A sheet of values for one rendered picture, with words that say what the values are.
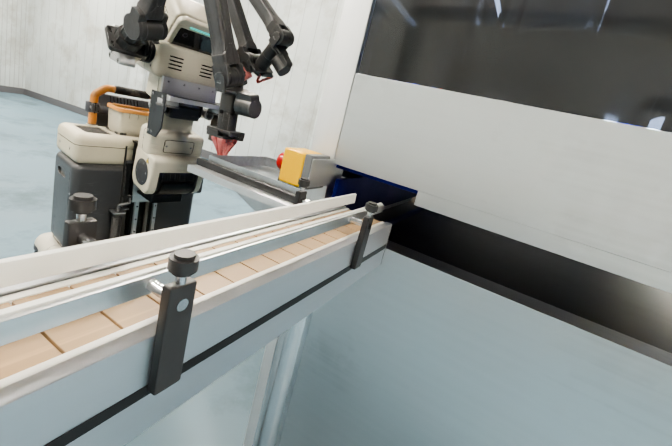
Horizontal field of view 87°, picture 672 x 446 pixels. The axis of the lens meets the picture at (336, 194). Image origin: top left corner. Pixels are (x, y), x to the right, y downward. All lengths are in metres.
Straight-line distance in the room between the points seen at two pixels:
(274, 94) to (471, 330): 4.60
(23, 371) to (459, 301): 0.64
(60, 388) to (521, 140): 0.66
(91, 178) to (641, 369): 1.76
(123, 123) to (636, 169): 1.70
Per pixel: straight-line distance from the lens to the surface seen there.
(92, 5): 7.98
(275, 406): 0.74
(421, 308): 0.77
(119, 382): 0.32
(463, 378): 0.81
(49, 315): 0.29
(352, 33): 0.81
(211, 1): 1.12
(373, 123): 0.75
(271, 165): 1.29
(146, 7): 1.32
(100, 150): 1.74
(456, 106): 0.71
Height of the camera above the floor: 1.12
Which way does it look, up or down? 12 degrees down
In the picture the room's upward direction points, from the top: 14 degrees clockwise
